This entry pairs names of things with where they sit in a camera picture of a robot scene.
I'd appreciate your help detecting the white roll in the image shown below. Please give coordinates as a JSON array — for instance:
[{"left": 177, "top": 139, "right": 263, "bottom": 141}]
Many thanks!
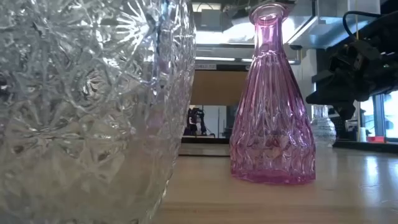
[{"left": 357, "top": 126, "right": 368, "bottom": 143}]

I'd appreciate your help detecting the clear conical flask vase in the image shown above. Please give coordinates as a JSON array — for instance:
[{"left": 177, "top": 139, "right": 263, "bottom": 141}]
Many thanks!
[{"left": 310, "top": 105, "right": 337, "bottom": 149}]

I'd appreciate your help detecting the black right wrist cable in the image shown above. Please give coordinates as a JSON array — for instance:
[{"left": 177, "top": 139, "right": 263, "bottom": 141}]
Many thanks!
[{"left": 341, "top": 11, "right": 385, "bottom": 40}]

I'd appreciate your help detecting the dark background equipment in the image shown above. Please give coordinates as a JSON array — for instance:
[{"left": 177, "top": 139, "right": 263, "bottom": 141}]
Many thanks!
[{"left": 185, "top": 107, "right": 208, "bottom": 137}]

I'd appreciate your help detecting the clear cut-crystal vase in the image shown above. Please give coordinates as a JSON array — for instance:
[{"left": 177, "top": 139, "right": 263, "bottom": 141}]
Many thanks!
[{"left": 0, "top": 0, "right": 197, "bottom": 224}]

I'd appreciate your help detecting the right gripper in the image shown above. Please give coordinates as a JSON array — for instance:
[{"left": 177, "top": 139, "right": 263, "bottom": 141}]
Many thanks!
[{"left": 306, "top": 40, "right": 386, "bottom": 121}]

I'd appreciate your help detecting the wooden shelf with black frame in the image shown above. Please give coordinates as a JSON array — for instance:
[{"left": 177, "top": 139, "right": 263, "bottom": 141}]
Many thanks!
[{"left": 179, "top": 63, "right": 249, "bottom": 158}]

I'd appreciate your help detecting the pink tall conical vase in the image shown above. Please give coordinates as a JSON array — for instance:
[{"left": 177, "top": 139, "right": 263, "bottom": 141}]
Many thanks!
[{"left": 229, "top": 2, "right": 317, "bottom": 186}]

